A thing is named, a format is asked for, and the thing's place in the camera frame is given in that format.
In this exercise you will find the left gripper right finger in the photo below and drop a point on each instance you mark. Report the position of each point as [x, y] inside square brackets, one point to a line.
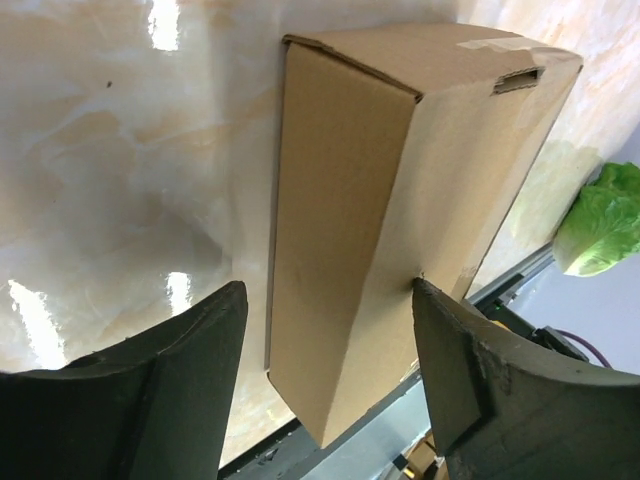
[502, 407]

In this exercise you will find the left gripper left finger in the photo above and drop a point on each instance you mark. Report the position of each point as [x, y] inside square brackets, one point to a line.
[154, 406]

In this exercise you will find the brown cardboard express box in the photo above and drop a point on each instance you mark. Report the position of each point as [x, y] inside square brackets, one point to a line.
[403, 147]

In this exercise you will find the green lettuce head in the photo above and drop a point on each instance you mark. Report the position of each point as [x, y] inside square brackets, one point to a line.
[601, 228]

